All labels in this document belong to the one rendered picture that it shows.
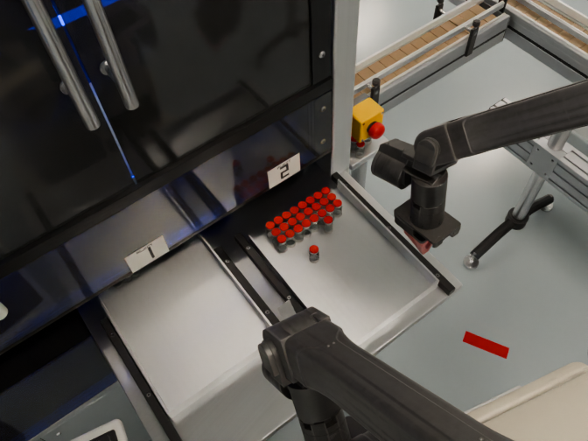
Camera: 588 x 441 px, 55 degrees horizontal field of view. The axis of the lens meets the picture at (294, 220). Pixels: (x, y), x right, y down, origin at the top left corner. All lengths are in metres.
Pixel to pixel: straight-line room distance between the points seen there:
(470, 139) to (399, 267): 0.49
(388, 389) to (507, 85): 2.59
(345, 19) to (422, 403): 0.76
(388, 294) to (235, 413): 0.40
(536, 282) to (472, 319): 0.31
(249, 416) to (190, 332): 0.22
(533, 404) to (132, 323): 0.83
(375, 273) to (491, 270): 1.14
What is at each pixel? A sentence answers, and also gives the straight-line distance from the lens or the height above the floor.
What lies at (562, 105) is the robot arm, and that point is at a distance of 0.80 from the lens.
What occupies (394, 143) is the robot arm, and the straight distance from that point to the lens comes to 0.95.
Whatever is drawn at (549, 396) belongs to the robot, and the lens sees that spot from 0.74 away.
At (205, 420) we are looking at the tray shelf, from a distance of 1.17.
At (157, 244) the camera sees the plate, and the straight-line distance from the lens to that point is 1.16.
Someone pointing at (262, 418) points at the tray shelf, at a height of 0.88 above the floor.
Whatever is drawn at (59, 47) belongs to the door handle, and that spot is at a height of 1.57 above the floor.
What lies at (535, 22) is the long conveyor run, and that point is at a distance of 1.83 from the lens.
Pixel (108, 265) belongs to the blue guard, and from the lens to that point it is 1.14.
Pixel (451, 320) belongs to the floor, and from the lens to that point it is 2.22.
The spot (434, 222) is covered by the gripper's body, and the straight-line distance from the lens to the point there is 0.97.
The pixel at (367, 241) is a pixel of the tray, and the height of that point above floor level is 0.88.
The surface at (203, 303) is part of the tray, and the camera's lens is 1.25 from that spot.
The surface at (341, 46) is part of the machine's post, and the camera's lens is 1.12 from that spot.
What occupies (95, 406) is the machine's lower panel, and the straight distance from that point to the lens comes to 1.60.
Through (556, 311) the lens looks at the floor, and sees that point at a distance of 2.35.
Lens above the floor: 1.99
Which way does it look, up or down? 57 degrees down
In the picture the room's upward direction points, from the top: 4 degrees counter-clockwise
